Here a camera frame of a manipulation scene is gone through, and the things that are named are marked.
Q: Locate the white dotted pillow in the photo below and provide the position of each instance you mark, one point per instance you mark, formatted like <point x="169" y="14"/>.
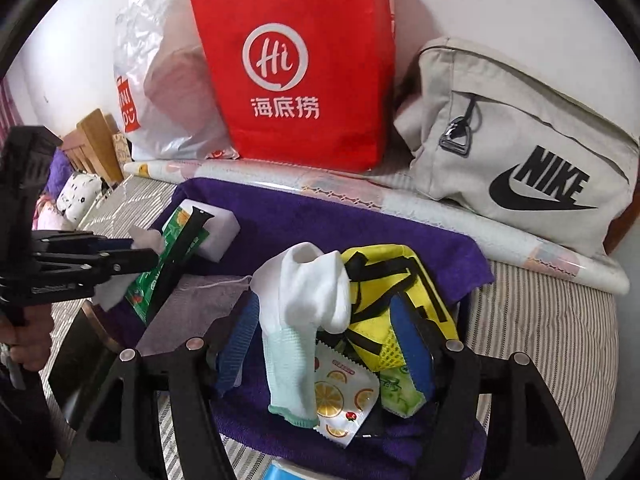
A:
<point x="80" y="197"/>

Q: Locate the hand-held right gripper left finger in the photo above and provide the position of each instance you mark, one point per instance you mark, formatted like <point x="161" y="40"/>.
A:
<point x="237" y="345"/>

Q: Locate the blue cardboard box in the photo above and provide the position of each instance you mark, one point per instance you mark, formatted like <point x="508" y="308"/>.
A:
<point x="287" y="474"/>

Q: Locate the striped mattress pad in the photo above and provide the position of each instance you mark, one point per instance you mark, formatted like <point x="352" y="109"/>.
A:
<point x="540" y="320"/>

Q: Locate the purple plush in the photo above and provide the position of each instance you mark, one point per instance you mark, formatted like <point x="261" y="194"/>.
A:
<point x="57" y="170"/>

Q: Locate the wooden headboard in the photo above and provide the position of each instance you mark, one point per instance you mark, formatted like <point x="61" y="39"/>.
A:
<point x="97" y="145"/>

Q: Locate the green sachet packet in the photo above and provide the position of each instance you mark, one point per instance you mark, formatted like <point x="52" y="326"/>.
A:
<point x="150" y="285"/>

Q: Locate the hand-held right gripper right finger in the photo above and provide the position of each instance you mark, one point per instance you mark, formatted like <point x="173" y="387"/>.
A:
<point x="410" y="350"/>

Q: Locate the dark tin box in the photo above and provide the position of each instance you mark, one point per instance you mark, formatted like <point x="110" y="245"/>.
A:
<point x="75" y="360"/>

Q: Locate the colourful printed blanket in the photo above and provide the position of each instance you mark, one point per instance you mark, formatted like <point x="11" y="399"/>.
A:
<point x="50" y="215"/>

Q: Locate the rolled printed paper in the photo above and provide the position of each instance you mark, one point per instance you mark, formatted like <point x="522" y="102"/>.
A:
<point x="425" y="207"/>

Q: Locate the white plastic shopping bag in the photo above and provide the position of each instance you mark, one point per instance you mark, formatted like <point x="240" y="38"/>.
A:
<point x="160" y="85"/>

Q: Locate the white fruit print snack packet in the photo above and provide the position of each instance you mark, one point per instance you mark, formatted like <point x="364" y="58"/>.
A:
<point x="340" y="390"/>

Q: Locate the red paper bag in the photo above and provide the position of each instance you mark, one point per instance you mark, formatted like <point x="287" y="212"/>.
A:
<point x="310" y="35"/>

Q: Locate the white tissue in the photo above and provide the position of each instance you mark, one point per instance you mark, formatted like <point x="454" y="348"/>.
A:
<point x="147" y="240"/>

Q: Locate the white sock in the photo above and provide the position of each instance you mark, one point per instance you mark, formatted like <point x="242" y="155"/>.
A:
<point x="290" y="360"/>

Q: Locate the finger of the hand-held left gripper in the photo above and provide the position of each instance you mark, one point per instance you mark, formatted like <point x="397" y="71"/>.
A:
<point x="85" y="242"/>
<point x="110" y="264"/>

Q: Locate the person's left forearm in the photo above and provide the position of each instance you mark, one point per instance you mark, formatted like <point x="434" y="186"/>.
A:
<point x="25" y="425"/>

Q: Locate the grey sports bag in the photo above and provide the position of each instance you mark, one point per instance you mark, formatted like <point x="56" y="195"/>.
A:
<point x="525" y="125"/>

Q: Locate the green tissue pack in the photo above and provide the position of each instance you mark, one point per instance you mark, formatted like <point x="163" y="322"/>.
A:
<point x="400" y="392"/>

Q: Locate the person's left hand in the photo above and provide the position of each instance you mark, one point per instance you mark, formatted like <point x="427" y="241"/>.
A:
<point x="35" y="340"/>

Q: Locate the purple towel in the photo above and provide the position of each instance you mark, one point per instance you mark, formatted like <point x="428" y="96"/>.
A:
<point x="320" y="220"/>

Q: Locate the white sponge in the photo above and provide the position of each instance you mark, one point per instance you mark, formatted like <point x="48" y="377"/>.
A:
<point x="222" y="232"/>

